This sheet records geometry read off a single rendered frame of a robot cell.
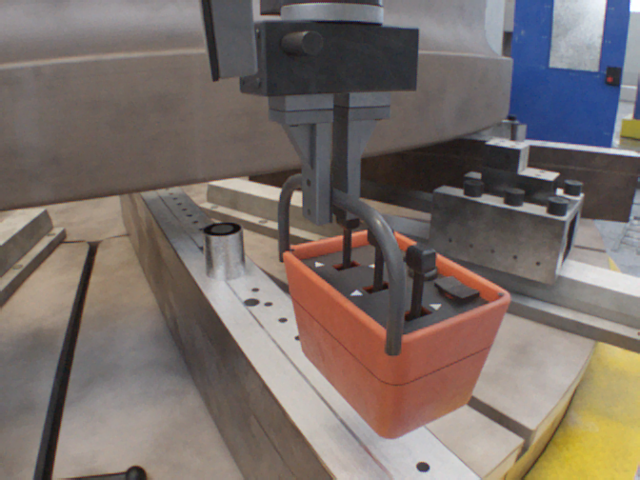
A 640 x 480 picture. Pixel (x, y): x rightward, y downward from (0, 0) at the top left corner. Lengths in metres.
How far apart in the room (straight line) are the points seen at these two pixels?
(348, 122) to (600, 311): 1.36
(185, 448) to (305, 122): 0.89
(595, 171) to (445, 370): 2.38
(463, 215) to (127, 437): 1.16
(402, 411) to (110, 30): 0.89
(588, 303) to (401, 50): 1.35
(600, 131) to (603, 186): 2.82
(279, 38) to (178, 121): 0.65
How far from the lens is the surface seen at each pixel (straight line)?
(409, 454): 0.57
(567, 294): 1.63
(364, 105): 0.37
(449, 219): 1.58
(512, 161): 1.59
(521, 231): 1.50
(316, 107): 0.34
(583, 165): 2.71
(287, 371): 0.68
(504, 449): 1.14
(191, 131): 0.96
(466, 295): 0.43
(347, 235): 0.47
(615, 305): 1.62
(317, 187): 0.36
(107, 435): 1.19
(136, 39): 1.02
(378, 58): 0.36
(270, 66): 0.32
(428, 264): 0.38
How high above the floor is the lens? 1.10
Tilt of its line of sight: 22 degrees down
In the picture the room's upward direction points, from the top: straight up
